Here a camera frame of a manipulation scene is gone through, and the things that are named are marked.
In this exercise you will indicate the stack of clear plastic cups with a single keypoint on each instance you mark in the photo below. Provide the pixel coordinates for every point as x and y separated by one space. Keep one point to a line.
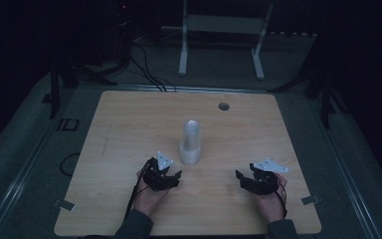
191 134

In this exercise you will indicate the person's left hand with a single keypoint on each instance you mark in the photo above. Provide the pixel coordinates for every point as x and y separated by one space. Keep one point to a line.
147 199

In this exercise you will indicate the translucent white cup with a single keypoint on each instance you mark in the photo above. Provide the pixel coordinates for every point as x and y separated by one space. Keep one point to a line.
189 156

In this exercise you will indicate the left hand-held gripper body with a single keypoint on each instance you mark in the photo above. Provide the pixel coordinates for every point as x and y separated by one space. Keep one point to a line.
160 181

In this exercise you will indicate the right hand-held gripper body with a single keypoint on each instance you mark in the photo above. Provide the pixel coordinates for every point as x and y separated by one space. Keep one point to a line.
262 184

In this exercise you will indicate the black metal stand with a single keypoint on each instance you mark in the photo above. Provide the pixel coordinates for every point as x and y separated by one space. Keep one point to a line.
54 89
325 99

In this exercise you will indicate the dark equipment rack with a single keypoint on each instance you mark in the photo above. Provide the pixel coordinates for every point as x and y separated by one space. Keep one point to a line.
122 33

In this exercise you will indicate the white metal stand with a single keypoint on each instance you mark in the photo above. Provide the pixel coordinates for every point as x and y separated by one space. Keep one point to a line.
224 25

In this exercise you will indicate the person's right hand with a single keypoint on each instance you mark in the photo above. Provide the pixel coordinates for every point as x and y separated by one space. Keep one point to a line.
272 205

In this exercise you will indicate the grey tape strip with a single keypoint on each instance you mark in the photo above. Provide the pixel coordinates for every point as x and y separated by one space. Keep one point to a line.
310 200
64 204

